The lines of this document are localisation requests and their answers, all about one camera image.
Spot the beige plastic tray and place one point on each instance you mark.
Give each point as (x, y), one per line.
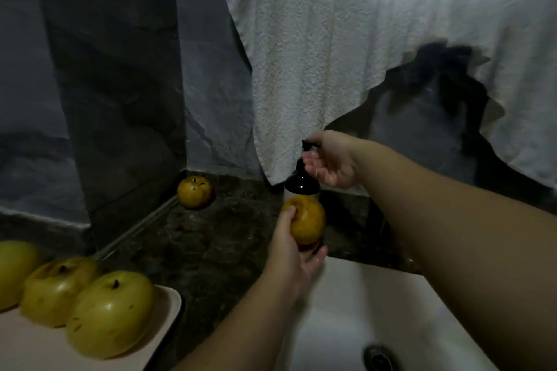
(161, 314)

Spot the person's left forearm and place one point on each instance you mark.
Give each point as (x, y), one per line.
(244, 331)

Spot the person's right hand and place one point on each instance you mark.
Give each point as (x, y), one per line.
(335, 159)

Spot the group of yellow apples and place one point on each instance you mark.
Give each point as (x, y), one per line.
(195, 192)

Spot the white hanging towel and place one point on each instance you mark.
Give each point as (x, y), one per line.
(313, 45)

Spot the dark soap pump bottle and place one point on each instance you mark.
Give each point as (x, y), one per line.
(301, 179)

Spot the white sink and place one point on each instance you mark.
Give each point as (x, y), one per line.
(339, 323)

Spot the metal sink drain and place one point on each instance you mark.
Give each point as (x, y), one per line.
(381, 359)

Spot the person's left hand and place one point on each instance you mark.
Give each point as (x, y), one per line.
(289, 258)

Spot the person's right forearm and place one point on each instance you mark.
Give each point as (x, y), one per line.
(461, 245)

